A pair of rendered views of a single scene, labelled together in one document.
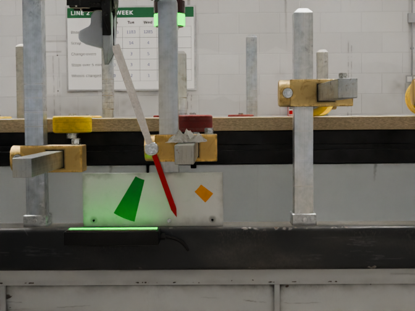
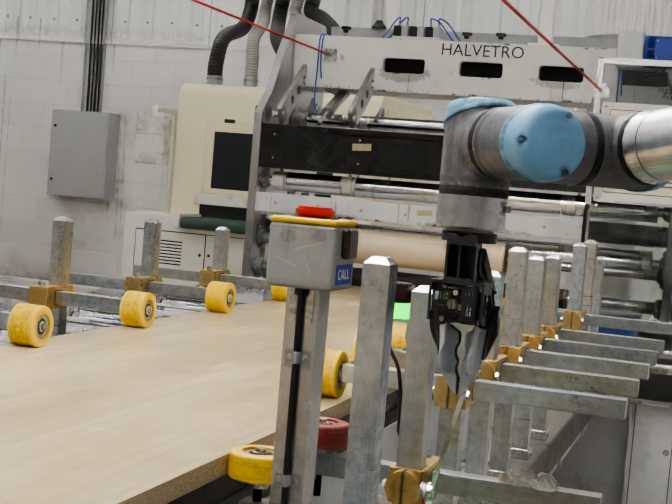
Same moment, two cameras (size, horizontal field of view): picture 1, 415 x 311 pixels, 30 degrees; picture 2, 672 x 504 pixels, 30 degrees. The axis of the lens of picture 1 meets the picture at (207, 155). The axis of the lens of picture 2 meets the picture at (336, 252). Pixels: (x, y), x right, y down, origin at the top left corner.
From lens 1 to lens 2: 2.11 m
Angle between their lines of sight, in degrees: 73
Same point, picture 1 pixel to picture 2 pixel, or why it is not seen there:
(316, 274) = not seen: outside the picture
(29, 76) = (379, 417)
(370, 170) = not seen: hidden behind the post
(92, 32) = (473, 356)
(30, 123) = (373, 488)
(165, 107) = (425, 432)
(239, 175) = not seen: hidden behind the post
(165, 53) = (431, 362)
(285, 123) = (336, 411)
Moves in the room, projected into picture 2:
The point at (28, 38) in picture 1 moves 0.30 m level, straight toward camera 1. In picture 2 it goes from (384, 360) to (636, 383)
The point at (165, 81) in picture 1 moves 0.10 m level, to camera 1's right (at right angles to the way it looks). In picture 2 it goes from (428, 399) to (443, 389)
